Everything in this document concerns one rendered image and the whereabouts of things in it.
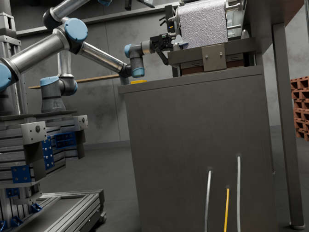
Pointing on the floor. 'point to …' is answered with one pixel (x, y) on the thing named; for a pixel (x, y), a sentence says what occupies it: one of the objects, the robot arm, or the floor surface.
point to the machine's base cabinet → (202, 156)
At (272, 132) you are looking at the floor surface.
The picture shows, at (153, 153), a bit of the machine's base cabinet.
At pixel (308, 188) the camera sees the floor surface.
